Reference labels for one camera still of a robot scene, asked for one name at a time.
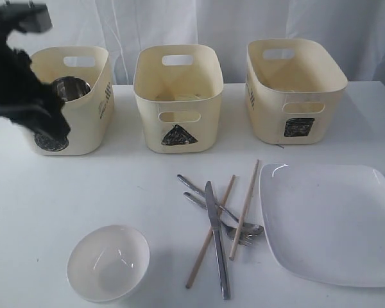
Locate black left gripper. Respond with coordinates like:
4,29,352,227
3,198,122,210
0,11,71,141

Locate steel mug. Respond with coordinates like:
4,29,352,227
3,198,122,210
51,76,91,102

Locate white round bowl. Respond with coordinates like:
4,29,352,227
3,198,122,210
66,225,151,304

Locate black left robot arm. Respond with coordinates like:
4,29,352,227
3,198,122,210
0,1,71,141

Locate cream bin with circle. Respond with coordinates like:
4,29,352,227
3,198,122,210
19,46,114,156

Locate cream bin with triangle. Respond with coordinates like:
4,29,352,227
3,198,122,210
133,44,224,153

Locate steel table knife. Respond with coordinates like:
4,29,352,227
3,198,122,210
205,181,231,300

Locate wooden chopstick left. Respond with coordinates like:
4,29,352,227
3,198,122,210
185,175,235,289

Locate wooden chopstick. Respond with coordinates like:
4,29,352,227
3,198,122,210
185,175,235,289
229,159,260,261

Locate wooden chopstick right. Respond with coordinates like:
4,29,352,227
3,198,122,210
229,159,260,261

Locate steel spoon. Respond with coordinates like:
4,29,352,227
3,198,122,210
177,174,264,238

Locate steel fork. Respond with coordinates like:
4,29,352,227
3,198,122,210
183,192,254,246

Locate cream bin with square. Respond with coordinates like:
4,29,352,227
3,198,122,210
246,38,348,145

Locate white square plate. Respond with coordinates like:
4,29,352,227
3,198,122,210
259,163,385,287

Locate white curtain backdrop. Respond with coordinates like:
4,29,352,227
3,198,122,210
9,1,385,85

